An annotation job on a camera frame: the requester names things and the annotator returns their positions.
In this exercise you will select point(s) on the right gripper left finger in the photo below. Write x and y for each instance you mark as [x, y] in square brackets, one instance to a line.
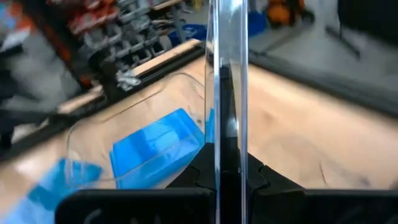
[140, 208]

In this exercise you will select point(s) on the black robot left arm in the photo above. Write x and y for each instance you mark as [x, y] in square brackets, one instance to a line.
[104, 73]

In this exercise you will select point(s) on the clear black jewel case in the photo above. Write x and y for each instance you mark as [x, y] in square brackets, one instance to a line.
[227, 46]

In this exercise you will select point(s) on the parts bin rack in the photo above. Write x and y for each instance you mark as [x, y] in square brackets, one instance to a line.
[109, 25]

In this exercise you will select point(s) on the blue storage bin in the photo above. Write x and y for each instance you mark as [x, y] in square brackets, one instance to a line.
[189, 32]
[256, 23]

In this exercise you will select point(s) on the clear plastic bin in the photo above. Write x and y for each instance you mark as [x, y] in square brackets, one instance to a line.
[90, 146]

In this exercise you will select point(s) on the orange machine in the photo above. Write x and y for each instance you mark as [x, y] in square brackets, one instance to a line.
[280, 12]

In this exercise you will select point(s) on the black backdrop panel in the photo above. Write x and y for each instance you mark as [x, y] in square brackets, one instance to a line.
[367, 15]

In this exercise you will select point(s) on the black stand leg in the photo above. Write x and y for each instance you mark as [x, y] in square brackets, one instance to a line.
[342, 42]

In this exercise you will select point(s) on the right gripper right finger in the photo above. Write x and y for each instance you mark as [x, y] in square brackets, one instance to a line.
[311, 208]

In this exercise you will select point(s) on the grey metal base plate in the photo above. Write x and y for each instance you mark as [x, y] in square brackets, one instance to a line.
[127, 79]

